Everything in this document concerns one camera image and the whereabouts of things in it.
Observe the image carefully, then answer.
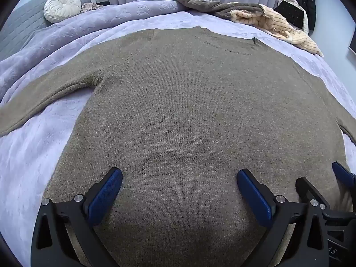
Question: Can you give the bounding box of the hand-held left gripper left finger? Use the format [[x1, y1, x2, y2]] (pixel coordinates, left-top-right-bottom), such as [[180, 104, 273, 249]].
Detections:
[[30, 167, 123, 267]]

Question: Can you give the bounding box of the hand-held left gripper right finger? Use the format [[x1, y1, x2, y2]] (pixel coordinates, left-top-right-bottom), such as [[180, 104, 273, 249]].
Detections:
[[236, 168, 330, 267]]

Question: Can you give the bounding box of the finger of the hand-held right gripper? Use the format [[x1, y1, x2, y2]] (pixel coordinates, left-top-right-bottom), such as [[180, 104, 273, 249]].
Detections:
[[332, 161, 356, 190], [295, 177, 331, 210]]

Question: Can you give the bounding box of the olive brown knit sweater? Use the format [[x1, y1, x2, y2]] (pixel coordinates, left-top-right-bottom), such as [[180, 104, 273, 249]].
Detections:
[[0, 26, 356, 267]]

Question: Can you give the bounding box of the lavender fleece blanket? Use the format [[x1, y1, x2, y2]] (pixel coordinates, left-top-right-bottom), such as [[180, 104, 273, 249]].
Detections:
[[0, 0, 356, 256]]

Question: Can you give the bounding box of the cream striped garment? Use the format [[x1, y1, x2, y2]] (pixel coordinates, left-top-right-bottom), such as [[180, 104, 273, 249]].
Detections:
[[230, 4, 324, 57]]

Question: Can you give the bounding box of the black speckled garment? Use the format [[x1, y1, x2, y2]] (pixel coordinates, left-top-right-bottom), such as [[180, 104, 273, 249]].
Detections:
[[274, 0, 306, 31]]

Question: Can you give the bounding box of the small beige cloth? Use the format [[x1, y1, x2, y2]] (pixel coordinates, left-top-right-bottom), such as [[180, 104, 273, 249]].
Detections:
[[81, 2, 104, 14]]

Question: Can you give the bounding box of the grey quilted headboard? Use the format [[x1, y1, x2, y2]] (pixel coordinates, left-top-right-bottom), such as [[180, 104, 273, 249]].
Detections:
[[0, 0, 92, 62]]

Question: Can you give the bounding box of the round cream pleated pillow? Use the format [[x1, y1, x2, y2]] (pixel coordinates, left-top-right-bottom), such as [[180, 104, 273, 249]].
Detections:
[[44, 0, 82, 24]]

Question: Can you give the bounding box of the brown fleece cloth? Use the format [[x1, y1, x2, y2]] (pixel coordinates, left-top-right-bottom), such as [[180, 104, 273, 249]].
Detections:
[[178, 0, 266, 21]]

